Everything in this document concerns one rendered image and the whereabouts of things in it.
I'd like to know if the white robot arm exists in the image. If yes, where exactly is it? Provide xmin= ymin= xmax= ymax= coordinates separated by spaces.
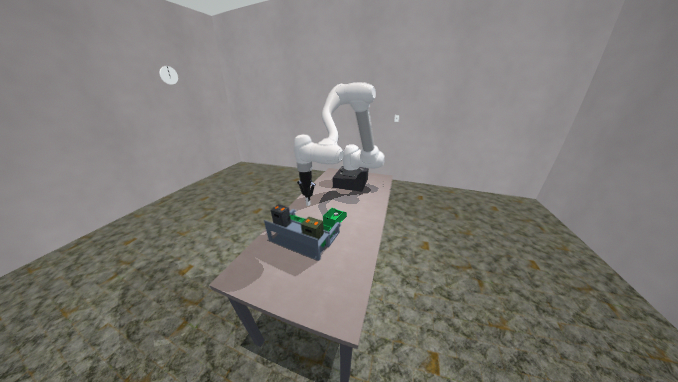
xmin=294 ymin=83 xmax=385 ymax=177

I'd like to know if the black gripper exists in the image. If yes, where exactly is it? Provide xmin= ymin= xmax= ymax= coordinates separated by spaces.
xmin=297 ymin=171 xmax=316 ymax=206

